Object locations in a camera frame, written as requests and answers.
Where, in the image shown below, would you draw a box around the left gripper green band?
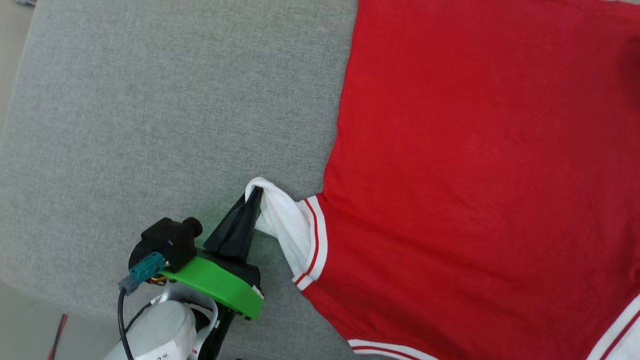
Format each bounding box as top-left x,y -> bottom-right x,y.
161,186 -> 265,321

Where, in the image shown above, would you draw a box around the red and white shirt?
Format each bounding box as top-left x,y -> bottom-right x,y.
245,0 -> 640,360

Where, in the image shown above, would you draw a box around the teal left camera connector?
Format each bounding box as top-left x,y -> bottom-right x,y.
118,251 -> 166,297

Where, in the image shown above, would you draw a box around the black left camera cable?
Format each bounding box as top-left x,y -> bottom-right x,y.
116,289 -> 136,360

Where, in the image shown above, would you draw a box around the red and black floor cable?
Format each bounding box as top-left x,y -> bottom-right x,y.
46,313 -> 69,360

